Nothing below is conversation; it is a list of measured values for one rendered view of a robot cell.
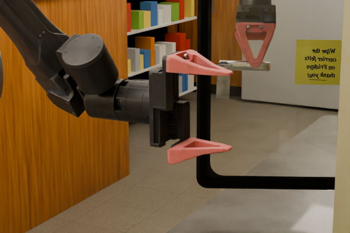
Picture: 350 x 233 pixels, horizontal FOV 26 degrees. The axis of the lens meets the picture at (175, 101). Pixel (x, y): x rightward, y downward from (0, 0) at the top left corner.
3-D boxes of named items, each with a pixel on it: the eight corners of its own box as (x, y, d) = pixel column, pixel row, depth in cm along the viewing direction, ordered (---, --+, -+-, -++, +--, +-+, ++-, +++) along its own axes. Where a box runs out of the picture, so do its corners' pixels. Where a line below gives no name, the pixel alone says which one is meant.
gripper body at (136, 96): (161, 70, 95) (111, 66, 99) (162, 149, 97) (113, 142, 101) (184, 63, 101) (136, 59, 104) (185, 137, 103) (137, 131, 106)
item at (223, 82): (229, 99, 126) (230, 65, 125) (215, 99, 126) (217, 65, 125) (228, 96, 128) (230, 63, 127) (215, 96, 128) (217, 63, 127)
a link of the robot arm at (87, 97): (104, 94, 109) (88, 125, 106) (86, 61, 104) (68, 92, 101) (146, 98, 106) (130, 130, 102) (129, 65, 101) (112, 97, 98)
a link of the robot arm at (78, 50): (92, 64, 112) (52, 104, 109) (61, 7, 104) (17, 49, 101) (149, 90, 105) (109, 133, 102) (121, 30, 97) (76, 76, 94)
